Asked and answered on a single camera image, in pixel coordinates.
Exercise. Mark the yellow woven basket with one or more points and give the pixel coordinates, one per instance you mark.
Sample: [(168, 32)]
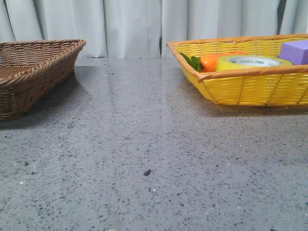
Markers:
[(262, 86)]

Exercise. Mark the orange toy carrot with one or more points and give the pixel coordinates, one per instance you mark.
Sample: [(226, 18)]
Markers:
[(208, 62)]

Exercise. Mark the small black debris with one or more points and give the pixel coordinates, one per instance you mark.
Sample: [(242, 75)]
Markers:
[(146, 173)]

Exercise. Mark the purple foam block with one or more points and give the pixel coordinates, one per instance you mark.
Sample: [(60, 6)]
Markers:
[(295, 52)]

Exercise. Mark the brown wicker basket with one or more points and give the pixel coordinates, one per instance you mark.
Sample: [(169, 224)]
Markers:
[(30, 69)]

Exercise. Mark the yellow packing tape roll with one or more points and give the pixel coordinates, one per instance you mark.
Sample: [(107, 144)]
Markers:
[(231, 62)]

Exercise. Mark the white curtain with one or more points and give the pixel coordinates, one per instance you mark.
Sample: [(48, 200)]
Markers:
[(142, 28)]

